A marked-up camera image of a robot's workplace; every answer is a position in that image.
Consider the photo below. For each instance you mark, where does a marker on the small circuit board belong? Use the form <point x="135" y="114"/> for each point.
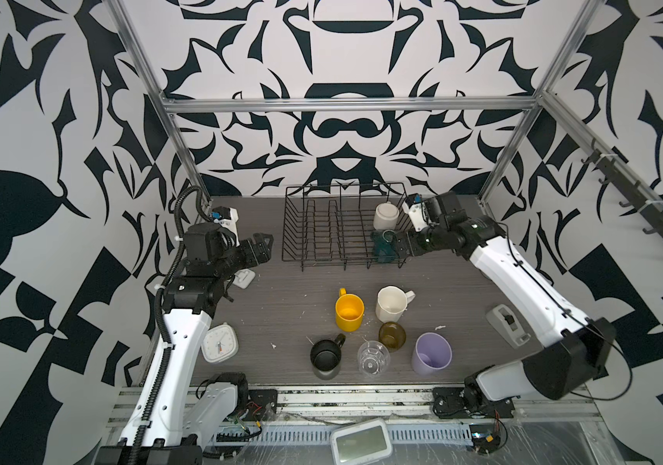
<point x="488" y="439"/>

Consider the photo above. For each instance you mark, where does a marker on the olive glass cup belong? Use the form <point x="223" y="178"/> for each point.
<point x="392" y="336"/>

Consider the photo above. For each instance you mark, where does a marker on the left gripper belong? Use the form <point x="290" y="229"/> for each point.
<point x="262" y="250"/>

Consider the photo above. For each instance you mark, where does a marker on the white mug red inside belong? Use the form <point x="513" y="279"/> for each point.
<point x="386" y="216"/>

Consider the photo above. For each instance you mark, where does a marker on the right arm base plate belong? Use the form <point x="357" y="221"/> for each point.
<point x="453" y="402"/>

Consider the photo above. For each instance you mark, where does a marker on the black mug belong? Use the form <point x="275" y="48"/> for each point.
<point x="325" y="357"/>

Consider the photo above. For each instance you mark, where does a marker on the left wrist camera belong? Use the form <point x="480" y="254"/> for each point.
<point x="227" y="217"/>

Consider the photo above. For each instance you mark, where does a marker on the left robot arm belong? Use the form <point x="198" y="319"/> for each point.
<point x="161" y="430"/>

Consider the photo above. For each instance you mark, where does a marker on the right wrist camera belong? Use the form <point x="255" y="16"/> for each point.
<point x="414" y="207"/>

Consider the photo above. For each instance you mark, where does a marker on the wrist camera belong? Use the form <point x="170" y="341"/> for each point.
<point x="227" y="217"/>
<point x="414" y="207"/>

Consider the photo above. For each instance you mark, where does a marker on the square white clock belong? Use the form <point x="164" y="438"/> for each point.
<point x="220" y="344"/>

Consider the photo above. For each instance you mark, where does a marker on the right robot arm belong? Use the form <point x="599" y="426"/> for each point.
<point x="574" y="347"/>

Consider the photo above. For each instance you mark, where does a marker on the dark green mug white inside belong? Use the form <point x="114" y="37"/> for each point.
<point x="385" y="249"/>

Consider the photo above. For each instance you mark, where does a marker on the white rectangular device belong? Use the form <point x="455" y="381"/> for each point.
<point x="244" y="278"/>

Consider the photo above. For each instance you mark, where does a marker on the yellow mug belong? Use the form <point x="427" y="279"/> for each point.
<point x="349" y="311"/>

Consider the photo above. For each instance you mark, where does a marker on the clear glass cup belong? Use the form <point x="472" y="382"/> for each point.
<point x="373" y="358"/>

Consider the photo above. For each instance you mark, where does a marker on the black wire dish rack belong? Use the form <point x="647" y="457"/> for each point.
<point x="331" y="225"/>

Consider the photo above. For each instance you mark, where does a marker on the lilac plastic cup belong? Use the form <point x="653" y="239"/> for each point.
<point x="432" y="353"/>

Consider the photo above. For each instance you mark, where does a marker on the black wall hook rail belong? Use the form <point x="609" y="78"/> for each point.
<point x="637" y="196"/>

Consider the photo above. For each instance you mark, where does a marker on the grey tape dispenser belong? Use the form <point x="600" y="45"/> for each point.
<point x="504" y="320"/>

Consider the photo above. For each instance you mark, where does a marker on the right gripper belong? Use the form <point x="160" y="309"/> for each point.
<point x="412" y="236"/>

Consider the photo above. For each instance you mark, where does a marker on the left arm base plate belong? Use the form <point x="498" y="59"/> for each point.
<point x="262" y="405"/>

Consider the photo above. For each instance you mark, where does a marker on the cream white mug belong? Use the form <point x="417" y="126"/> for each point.
<point x="391" y="303"/>

